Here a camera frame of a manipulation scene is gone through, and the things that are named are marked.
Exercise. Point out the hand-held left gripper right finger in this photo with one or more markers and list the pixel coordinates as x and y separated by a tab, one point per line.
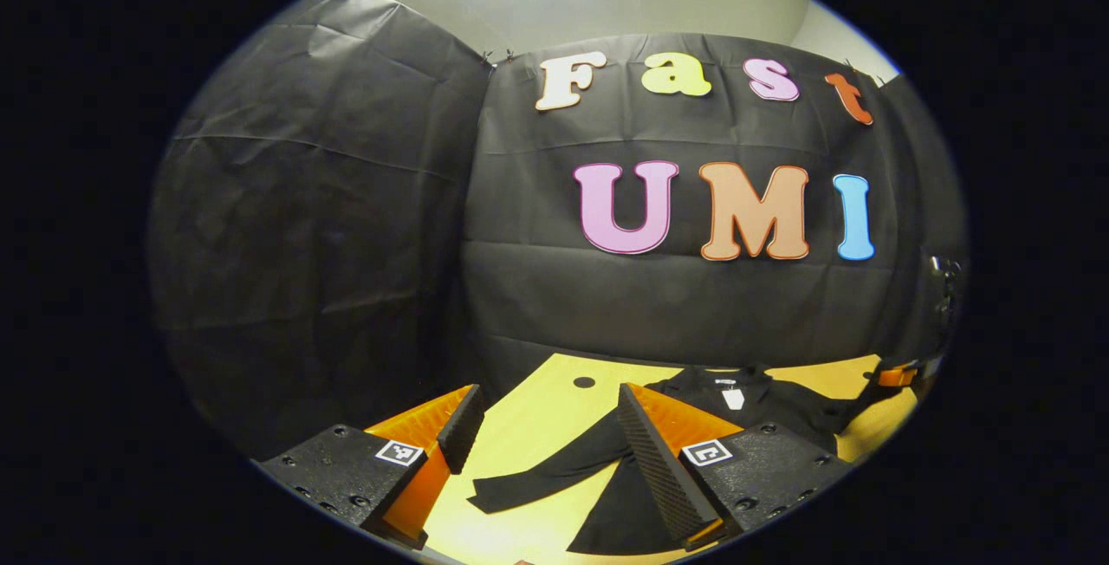
650	461

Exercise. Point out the black button jacket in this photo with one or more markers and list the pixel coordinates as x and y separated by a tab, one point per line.
780	409

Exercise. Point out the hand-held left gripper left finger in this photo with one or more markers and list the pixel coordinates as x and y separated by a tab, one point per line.
463	426

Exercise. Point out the black backdrop cloth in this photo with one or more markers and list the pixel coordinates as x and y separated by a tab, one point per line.
346	244

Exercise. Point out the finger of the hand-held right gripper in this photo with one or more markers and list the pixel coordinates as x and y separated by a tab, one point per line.
899	373

